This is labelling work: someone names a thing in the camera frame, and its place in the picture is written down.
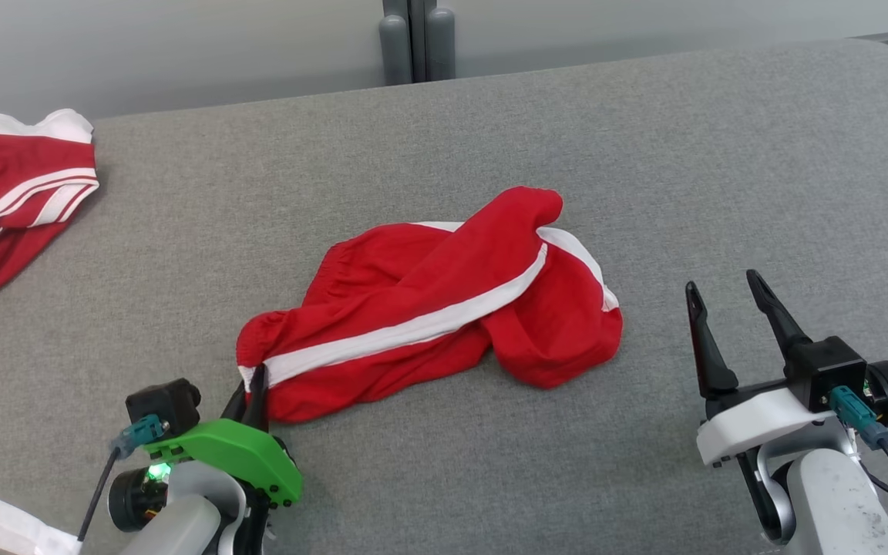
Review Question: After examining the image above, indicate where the grey fabric sofa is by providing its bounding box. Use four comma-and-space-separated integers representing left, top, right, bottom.
0, 39, 888, 555

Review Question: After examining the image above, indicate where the grey partition post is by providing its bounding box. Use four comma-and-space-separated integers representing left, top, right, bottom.
413, 0, 457, 82
379, 0, 414, 86

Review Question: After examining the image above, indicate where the right arm cable teal connector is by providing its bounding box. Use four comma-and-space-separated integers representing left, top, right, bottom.
829, 385, 888, 534

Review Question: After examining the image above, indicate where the red shorts white stripe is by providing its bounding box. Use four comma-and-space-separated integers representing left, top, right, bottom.
236, 186, 624, 423

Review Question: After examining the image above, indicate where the left arm cable teal connector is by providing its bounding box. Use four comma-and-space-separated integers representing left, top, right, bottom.
76, 414, 166, 542

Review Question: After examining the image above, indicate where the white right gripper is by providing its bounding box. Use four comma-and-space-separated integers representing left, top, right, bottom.
685, 270, 839, 469

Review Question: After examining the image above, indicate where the red basketball jersey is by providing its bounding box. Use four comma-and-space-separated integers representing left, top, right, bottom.
0, 108, 100, 307

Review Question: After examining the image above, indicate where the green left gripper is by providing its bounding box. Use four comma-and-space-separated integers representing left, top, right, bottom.
143, 365, 304, 510

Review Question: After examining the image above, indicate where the white paper cable label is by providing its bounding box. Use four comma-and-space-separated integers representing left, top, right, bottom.
0, 496, 82, 555

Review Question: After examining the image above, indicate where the arm cable teal connector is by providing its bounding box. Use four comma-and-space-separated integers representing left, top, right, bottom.
76, 414, 166, 542
829, 385, 888, 534

